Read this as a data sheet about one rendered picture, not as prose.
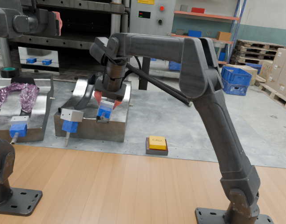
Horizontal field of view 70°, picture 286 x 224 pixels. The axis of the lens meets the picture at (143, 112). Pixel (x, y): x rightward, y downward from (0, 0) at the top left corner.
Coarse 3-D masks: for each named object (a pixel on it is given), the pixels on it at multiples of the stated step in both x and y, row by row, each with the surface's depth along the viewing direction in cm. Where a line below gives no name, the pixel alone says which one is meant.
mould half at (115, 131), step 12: (84, 84) 98; (72, 96) 92; (72, 108) 80; (84, 108) 81; (96, 108) 83; (120, 108) 86; (60, 120) 75; (84, 120) 75; (120, 120) 75; (60, 132) 77; (72, 132) 77; (84, 132) 77; (96, 132) 77; (108, 132) 77; (120, 132) 77
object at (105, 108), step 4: (104, 100) 77; (100, 104) 74; (104, 104) 74; (108, 104) 74; (112, 104) 75; (100, 108) 70; (104, 108) 71; (108, 108) 73; (112, 108) 74; (100, 112) 70; (104, 112) 70; (108, 112) 70; (104, 116) 67; (108, 116) 71
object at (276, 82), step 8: (280, 48) 417; (280, 56) 412; (272, 64) 437; (280, 64) 409; (272, 72) 432; (280, 72) 406; (272, 80) 430; (280, 80) 403; (264, 88) 449; (272, 88) 426; (280, 88) 400; (272, 96) 408; (280, 96) 383; (280, 104) 381
